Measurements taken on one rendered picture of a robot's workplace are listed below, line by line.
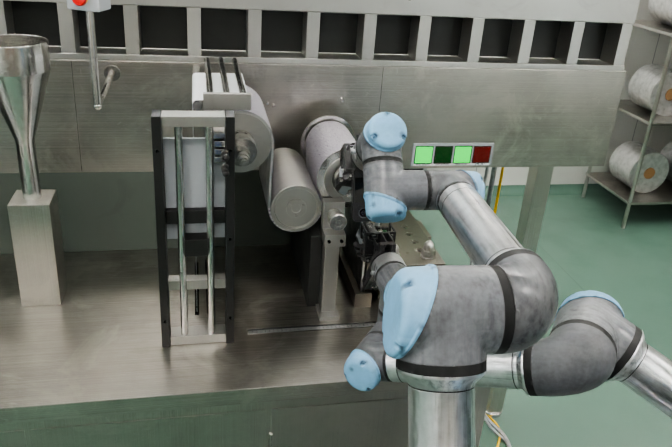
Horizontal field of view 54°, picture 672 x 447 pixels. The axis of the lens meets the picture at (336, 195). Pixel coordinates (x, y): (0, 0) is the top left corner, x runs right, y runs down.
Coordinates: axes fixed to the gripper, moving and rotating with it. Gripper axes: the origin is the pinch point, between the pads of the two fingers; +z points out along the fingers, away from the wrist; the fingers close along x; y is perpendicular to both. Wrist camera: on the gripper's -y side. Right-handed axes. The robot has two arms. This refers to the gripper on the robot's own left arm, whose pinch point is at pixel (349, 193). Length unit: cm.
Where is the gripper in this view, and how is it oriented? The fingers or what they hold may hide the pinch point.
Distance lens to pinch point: 152.0
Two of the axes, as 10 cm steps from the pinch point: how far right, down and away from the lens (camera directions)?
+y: -0.7, -9.6, 2.7
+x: -9.8, 0.2, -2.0
